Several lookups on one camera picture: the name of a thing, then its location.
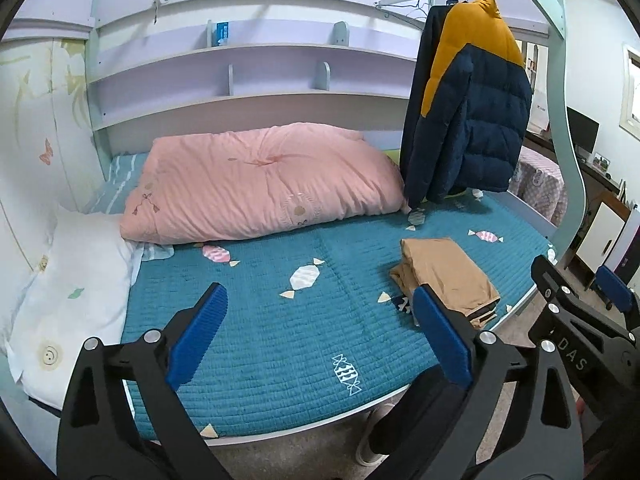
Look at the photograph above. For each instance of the dark navy coat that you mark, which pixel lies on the dark navy coat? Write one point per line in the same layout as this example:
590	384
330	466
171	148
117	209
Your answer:
417	110

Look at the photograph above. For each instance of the dark desk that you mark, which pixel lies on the dark desk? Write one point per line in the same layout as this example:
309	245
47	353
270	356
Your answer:
607	180

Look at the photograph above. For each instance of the person's leg in dark pants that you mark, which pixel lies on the person's leg in dark pants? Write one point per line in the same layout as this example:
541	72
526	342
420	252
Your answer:
400	420

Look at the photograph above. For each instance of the lilac wall shelf unit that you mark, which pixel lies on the lilac wall shelf unit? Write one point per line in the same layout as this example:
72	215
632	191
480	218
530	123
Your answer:
200	75

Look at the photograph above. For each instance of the white framed window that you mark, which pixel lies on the white framed window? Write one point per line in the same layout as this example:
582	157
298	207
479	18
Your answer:
631	95

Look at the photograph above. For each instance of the pink quilt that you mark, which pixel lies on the pink quilt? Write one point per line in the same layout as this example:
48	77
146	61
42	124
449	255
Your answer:
260	180

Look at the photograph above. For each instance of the teal quilted bed mat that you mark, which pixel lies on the teal quilted bed mat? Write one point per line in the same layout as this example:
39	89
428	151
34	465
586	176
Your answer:
300	350

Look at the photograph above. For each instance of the pink patterned cloth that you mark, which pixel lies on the pink patterned cloth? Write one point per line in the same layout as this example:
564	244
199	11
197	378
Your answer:
540	185

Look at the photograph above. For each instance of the white paper bag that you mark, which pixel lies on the white paper bag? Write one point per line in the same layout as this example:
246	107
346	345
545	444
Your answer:
540	110

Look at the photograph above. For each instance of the black monitor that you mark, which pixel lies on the black monitor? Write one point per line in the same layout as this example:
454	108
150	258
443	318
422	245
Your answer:
582	130

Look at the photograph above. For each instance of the white cabinet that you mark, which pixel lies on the white cabinet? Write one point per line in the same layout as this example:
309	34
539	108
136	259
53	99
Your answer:
602	232

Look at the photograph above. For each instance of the white pillow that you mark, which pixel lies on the white pillow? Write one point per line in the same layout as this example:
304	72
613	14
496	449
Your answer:
75	285

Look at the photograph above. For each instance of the mint green bed frame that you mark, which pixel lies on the mint green bed frame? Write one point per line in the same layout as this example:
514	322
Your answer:
562	110

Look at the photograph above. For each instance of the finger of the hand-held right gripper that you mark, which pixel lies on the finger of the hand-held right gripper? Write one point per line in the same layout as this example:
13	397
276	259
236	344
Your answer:
615	292
555	290

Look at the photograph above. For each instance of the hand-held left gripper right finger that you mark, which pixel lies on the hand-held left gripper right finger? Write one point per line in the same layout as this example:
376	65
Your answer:
442	335

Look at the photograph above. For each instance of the tan button-up jacket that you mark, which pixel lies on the tan button-up jacket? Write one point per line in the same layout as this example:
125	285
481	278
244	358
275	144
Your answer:
445	275

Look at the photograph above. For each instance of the person's white shoe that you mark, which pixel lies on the person's white shoe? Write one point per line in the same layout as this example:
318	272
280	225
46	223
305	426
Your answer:
367	452

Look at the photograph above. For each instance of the teal striped sheet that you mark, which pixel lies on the teal striped sheet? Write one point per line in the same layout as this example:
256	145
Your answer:
117	180

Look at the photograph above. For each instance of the navy and yellow puffer jacket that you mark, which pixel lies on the navy and yellow puffer jacket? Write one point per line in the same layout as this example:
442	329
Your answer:
490	125

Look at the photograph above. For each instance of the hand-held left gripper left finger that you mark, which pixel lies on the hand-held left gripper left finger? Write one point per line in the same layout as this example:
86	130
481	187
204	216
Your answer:
197	330

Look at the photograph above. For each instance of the small blue box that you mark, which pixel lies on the small blue box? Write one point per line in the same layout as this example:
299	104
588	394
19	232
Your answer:
223	33

